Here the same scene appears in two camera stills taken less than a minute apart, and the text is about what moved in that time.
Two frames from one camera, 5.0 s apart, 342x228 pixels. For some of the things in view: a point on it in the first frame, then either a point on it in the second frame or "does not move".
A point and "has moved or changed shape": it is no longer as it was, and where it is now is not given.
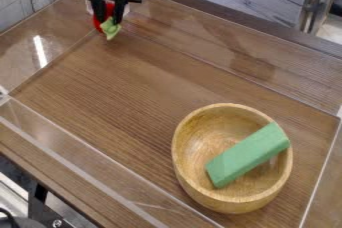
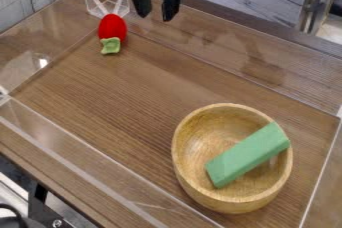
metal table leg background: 318,4 does not move
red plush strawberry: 107,25 has moved or changed shape
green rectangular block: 246,156 does not move
